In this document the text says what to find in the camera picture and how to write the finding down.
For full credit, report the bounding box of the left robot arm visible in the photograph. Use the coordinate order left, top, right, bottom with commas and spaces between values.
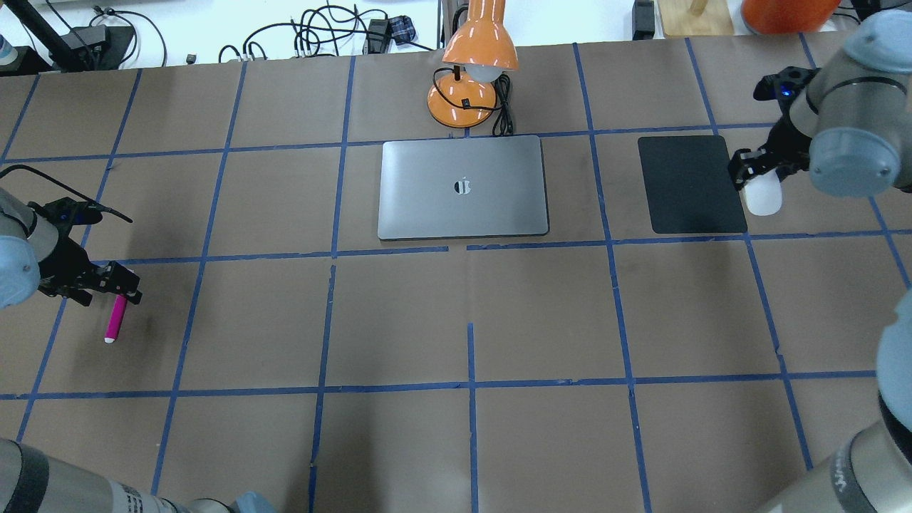
2, 190, 276, 512

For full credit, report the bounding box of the pink marker pen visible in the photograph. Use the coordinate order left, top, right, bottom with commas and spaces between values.
104, 295, 128, 344

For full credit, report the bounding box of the black mousepad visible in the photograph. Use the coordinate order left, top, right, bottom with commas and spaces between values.
638, 135, 748, 236

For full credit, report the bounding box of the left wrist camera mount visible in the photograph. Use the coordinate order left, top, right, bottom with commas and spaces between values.
1, 165, 134, 227

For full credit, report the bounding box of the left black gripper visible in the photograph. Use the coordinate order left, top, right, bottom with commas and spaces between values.
39, 238, 143, 306

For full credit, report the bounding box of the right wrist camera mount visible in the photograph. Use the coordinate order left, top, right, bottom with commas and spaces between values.
752, 67, 821, 113

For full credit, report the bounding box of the orange desk lamp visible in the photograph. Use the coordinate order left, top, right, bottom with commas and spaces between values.
426, 1, 520, 137

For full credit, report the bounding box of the silver closed laptop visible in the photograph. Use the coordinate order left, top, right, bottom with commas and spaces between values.
377, 135, 550, 241

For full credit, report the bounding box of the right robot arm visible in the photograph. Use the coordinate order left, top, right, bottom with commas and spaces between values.
727, 10, 911, 512

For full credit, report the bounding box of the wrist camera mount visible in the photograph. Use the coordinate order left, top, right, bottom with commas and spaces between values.
752, 67, 821, 113
1, 165, 134, 227

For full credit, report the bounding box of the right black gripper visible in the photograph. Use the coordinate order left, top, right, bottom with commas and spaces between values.
727, 114, 812, 190

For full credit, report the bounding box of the black lamp power cable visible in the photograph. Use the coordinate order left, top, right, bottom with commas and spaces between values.
452, 66, 515, 138

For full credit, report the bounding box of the white computer mouse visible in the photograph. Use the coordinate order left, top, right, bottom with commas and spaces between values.
742, 171, 784, 217

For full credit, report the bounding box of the wooden stand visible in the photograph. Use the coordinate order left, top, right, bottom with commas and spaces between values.
655, 1, 734, 38

